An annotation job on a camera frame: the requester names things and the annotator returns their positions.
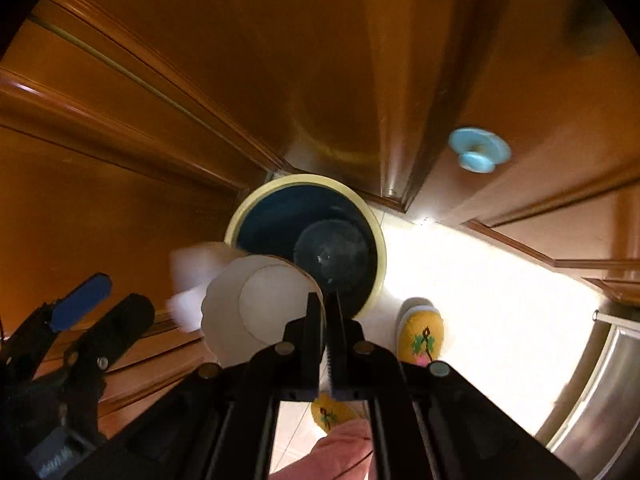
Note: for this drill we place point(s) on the light blue cabinet knob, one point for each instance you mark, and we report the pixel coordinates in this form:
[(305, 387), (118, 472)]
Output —
[(475, 152)]

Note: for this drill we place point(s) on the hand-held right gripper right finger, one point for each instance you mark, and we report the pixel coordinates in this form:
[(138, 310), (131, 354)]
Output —
[(340, 350)]

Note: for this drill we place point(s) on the white paper cup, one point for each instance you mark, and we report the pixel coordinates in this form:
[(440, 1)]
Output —
[(260, 305)]

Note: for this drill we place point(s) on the round yellow-rimmed trash bin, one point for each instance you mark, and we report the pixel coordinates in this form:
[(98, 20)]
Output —
[(270, 220)]

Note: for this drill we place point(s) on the white tissue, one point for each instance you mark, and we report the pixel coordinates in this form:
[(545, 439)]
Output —
[(192, 270)]

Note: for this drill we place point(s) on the stainless steel appliance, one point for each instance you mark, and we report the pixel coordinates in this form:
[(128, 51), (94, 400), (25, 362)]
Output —
[(600, 385)]

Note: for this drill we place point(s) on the brown wooden base cabinet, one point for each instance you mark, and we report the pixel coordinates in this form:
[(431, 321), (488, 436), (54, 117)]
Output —
[(150, 185)]

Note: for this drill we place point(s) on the yellow embroidered slipper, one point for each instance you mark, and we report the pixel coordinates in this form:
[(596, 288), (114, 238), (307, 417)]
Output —
[(330, 412), (420, 330)]

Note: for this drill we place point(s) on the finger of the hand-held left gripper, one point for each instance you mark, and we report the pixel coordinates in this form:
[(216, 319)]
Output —
[(80, 302), (125, 320)]

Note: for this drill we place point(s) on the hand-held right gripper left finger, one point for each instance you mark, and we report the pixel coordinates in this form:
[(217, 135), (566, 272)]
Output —
[(312, 340)]

